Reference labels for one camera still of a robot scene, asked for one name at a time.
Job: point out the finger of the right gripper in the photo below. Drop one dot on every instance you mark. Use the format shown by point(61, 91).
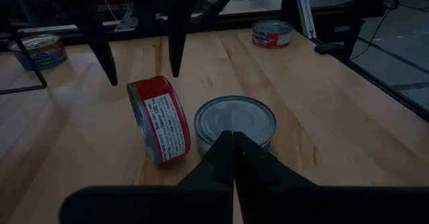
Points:
point(94, 26)
point(177, 33)

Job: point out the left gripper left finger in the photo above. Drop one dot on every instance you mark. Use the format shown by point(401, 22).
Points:
point(201, 204)

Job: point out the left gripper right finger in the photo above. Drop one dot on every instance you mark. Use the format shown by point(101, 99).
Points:
point(285, 204)

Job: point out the red label tuna can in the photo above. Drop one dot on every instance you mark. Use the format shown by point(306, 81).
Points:
point(161, 123)
point(271, 36)

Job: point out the green label seafood can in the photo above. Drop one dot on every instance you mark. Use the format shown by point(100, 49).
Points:
point(234, 116)

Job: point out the blue label salmon can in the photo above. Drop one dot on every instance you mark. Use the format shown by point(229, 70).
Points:
point(50, 54)

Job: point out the grey corner bracket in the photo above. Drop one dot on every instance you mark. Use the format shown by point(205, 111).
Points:
point(126, 23)

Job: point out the wooden shelf black metal frame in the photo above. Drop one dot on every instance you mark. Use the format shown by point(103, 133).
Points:
point(33, 66)

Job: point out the white aluminium post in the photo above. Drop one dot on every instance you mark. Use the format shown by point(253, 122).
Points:
point(305, 12)

